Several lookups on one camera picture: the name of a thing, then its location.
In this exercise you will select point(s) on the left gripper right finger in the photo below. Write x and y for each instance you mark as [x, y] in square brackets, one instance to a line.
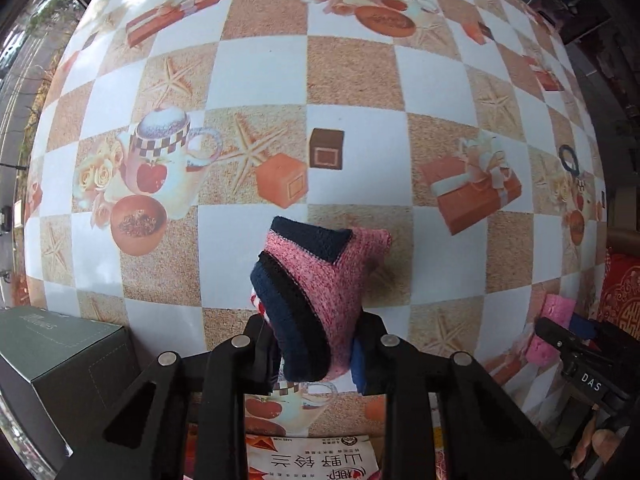
[445, 414]

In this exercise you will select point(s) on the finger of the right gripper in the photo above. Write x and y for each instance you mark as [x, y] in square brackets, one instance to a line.
[605, 379]
[605, 336]

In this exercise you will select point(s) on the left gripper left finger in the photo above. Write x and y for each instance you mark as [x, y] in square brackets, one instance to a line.
[146, 434]

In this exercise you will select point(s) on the pink sponge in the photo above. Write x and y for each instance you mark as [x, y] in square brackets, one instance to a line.
[551, 325]

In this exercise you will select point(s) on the pink navy sock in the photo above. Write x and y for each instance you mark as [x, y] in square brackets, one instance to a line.
[308, 283]

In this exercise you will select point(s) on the red patterned cushion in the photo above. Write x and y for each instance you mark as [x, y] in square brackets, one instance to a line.
[620, 296]

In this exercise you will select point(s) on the dark green box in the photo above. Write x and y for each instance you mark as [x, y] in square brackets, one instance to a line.
[60, 375]

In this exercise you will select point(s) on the white red printed packet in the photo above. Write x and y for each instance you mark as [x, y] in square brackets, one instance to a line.
[333, 458]

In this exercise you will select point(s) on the checkered printed tablecloth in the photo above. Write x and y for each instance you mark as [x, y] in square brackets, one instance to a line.
[175, 130]

